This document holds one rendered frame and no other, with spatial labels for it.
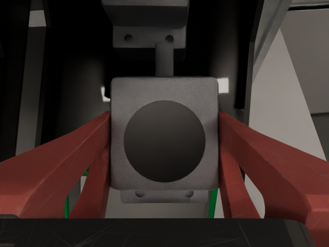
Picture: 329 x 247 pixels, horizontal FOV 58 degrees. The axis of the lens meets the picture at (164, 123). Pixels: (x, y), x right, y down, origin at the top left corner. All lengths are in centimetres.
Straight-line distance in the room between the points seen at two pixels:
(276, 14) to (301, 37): 78
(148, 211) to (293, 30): 77
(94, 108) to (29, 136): 15
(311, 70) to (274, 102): 58
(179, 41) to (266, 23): 10
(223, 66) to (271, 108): 44
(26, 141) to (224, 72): 23
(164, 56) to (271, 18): 13
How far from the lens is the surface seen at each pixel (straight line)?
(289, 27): 99
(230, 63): 21
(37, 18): 25
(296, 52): 110
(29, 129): 34
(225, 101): 21
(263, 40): 28
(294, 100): 68
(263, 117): 63
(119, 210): 38
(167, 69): 16
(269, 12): 26
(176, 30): 18
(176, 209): 37
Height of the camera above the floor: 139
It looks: 63 degrees down
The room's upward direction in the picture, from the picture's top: 1 degrees clockwise
